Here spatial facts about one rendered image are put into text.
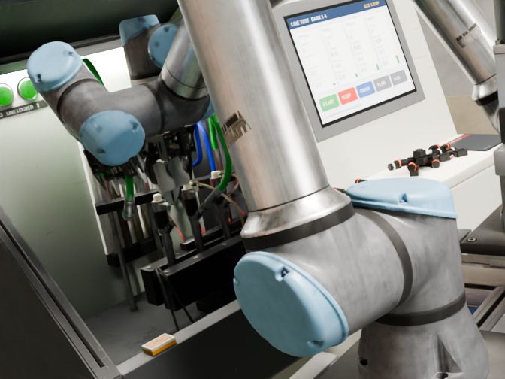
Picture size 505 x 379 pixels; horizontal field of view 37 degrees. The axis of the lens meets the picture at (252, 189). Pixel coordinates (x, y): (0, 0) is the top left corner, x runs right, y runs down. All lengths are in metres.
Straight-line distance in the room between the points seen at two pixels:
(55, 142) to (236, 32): 1.07
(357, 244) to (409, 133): 1.40
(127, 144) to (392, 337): 0.43
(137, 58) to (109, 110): 0.42
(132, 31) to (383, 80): 0.88
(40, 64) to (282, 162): 0.47
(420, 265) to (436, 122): 1.46
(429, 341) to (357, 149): 1.16
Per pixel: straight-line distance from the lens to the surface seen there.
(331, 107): 1.91
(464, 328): 0.87
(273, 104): 0.71
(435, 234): 0.81
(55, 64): 1.07
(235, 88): 0.71
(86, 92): 1.04
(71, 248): 1.78
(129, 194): 1.37
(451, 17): 1.35
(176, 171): 1.50
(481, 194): 1.99
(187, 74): 1.02
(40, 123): 1.73
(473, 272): 1.35
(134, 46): 1.42
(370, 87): 2.04
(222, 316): 1.36
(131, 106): 1.03
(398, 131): 2.09
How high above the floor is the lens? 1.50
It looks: 15 degrees down
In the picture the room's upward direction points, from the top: 11 degrees counter-clockwise
